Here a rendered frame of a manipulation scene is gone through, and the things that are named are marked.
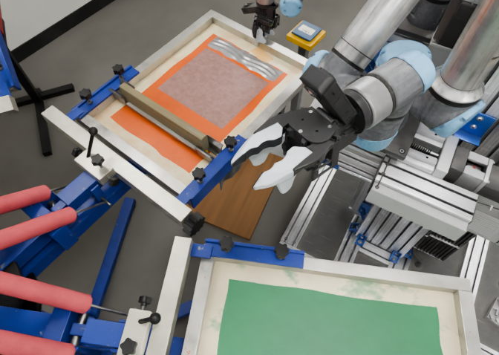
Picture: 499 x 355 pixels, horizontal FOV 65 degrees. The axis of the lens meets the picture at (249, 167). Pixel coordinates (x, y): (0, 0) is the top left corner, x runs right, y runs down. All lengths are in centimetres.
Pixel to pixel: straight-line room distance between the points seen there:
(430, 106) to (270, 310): 69
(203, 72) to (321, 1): 221
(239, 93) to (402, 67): 100
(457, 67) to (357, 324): 73
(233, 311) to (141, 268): 118
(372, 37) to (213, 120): 87
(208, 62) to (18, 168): 162
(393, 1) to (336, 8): 293
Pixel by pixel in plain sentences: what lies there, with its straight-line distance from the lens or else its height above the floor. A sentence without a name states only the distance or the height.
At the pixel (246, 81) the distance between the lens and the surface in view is 163.
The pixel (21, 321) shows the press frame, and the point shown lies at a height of 102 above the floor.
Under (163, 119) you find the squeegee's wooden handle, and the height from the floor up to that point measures 104.
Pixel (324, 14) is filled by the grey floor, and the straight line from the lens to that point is 360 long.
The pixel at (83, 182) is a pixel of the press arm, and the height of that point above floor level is 104.
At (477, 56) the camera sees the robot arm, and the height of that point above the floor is 160.
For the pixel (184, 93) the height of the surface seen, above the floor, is 96.
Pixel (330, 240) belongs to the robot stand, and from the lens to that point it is 210.
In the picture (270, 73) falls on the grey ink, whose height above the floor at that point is 96.
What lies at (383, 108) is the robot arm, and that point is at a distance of 62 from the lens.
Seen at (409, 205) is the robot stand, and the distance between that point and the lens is 115.
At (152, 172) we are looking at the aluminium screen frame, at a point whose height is 99.
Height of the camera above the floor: 212
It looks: 58 degrees down
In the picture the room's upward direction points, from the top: straight up
